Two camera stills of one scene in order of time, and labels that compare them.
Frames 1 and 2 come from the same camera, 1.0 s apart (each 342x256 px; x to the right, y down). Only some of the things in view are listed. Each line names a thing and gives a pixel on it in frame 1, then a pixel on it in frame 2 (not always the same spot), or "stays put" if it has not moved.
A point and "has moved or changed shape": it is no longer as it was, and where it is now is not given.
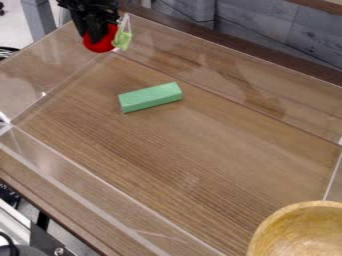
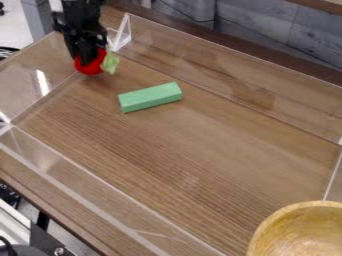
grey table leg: x=39 y=17 stays put
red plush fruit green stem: x=106 y=43 has moved or changed shape
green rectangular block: x=150 y=96 stays put
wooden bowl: x=305 y=229 stays put
